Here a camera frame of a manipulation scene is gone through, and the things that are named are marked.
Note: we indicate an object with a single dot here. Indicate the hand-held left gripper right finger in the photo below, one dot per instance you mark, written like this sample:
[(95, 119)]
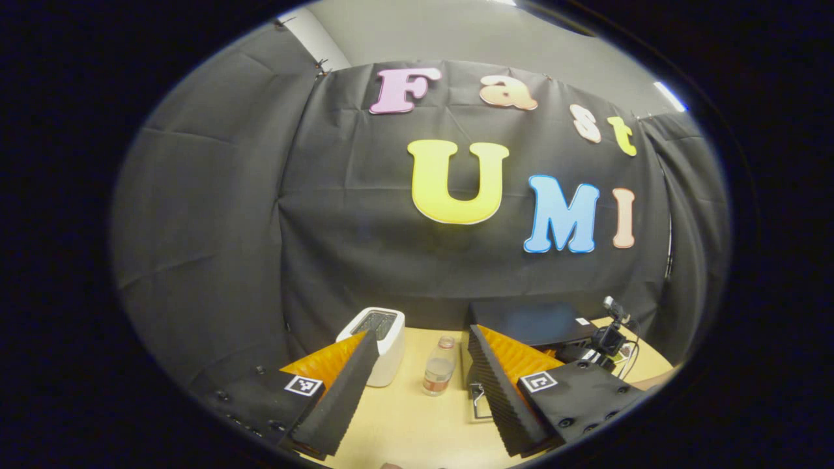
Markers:
[(498, 391)]

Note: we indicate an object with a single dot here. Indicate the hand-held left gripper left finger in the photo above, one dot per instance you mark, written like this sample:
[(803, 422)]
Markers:
[(348, 391)]

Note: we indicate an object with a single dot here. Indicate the black electric oven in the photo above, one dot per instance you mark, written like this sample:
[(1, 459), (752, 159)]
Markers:
[(531, 322)]

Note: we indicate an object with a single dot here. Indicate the white toaster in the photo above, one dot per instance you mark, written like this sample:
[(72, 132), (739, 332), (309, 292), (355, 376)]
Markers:
[(384, 345)]

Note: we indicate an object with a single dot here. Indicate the clear plastic water bottle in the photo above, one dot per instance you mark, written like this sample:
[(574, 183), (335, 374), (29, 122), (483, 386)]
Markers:
[(439, 368)]

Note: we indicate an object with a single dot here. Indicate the black backdrop cloth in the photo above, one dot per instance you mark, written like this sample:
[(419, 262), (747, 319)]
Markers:
[(326, 228)]

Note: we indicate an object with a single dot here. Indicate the small ceiling light panel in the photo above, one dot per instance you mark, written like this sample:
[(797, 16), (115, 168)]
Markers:
[(671, 96)]

